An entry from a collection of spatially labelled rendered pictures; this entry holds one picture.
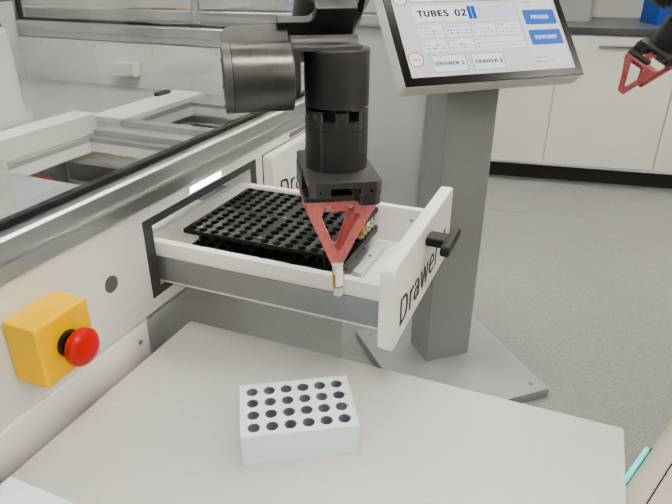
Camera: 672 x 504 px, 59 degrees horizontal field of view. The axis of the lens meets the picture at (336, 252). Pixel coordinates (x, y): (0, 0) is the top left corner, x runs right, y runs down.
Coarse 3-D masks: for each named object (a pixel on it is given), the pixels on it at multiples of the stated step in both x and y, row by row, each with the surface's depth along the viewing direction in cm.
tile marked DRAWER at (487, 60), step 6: (474, 54) 148; (480, 54) 148; (486, 54) 149; (492, 54) 149; (498, 54) 150; (474, 60) 147; (480, 60) 148; (486, 60) 148; (492, 60) 149; (498, 60) 149; (504, 60) 150; (474, 66) 147; (480, 66) 147; (486, 66) 148; (492, 66) 148; (498, 66) 149; (504, 66) 149
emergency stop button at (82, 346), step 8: (80, 328) 60; (88, 328) 61; (72, 336) 59; (80, 336) 59; (88, 336) 60; (96, 336) 61; (72, 344) 59; (80, 344) 59; (88, 344) 60; (96, 344) 61; (64, 352) 59; (72, 352) 59; (80, 352) 59; (88, 352) 60; (96, 352) 62; (72, 360) 59; (80, 360) 60; (88, 360) 61
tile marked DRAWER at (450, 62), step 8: (432, 56) 144; (440, 56) 145; (448, 56) 146; (456, 56) 146; (464, 56) 147; (440, 64) 144; (448, 64) 145; (456, 64) 146; (464, 64) 146; (440, 72) 144
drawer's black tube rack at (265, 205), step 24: (264, 192) 94; (216, 216) 85; (240, 216) 85; (264, 216) 85; (288, 216) 85; (336, 216) 86; (216, 240) 85; (240, 240) 78; (264, 240) 78; (288, 240) 78; (312, 240) 79; (360, 240) 85; (312, 264) 78
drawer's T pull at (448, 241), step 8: (432, 232) 77; (440, 232) 77; (456, 232) 77; (432, 240) 76; (440, 240) 75; (448, 240) 75; (456, 240) 77; (440, 248) 73; (448, 248) 73; (448, 256) 73
